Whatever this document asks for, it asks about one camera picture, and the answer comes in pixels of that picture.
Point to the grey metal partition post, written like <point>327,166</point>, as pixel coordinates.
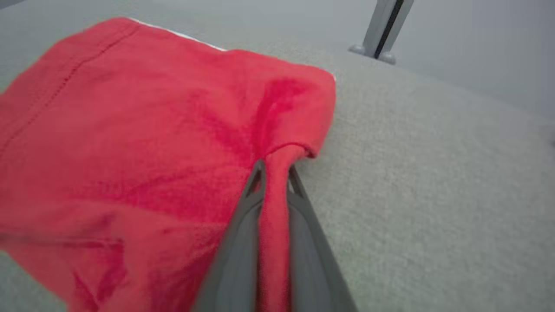
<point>377,26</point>

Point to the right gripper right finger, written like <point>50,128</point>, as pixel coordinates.
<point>310,268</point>

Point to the red shirt with white sleeves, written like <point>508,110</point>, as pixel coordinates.
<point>130,130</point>

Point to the grey cylindrical post cap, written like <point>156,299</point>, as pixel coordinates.
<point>387,58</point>
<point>357,49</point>

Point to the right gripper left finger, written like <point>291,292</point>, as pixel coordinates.
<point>236,268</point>

